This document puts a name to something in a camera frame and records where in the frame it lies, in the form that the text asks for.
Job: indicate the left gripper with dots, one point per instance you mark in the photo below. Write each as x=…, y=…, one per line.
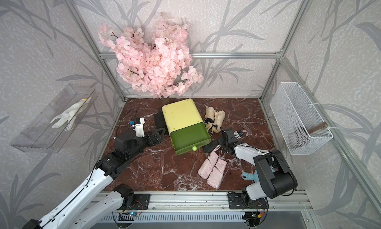
x=150, y=142

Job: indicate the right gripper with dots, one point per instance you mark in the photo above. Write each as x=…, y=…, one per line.
x=221, y=140

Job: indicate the green pink drawer cabinet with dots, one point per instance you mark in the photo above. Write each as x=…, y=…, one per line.
x=185, y=126

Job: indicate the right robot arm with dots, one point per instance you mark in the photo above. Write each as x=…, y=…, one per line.
x=275, y=177

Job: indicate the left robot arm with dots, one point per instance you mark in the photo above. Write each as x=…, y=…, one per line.
x=72, y=212

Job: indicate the pink folded umbrella right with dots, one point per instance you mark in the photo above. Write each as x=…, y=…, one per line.
x=215, y=178

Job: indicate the beige folded umbrella right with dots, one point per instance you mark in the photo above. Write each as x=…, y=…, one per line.
x=219, y=117

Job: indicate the beige folded umbrella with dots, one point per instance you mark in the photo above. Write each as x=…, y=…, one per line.
x=219, y=117
x=209, y=119

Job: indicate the beige folded umbrella left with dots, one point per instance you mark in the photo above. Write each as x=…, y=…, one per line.
x=209, y=119

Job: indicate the blue paddle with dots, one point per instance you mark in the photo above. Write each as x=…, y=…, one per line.
x=253, y=177

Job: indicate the pink cherry blossom tree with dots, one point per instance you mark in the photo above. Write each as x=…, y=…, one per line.
x=163, y=67

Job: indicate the brown brush in basket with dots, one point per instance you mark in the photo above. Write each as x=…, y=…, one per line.
x=301, y=136

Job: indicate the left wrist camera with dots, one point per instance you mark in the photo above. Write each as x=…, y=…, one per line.
x=138, y=126

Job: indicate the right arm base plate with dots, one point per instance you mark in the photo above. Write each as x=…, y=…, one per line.
x=242, y=201

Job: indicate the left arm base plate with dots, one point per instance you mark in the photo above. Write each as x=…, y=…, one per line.
x=135, y=202

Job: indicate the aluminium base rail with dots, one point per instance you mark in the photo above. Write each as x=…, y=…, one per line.
x=215, y=201

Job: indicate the white wire wall basket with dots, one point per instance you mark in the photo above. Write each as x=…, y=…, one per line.
x=293, y=109

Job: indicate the clear acrylic wall shelf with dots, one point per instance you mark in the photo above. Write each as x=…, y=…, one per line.
x=39, y=136

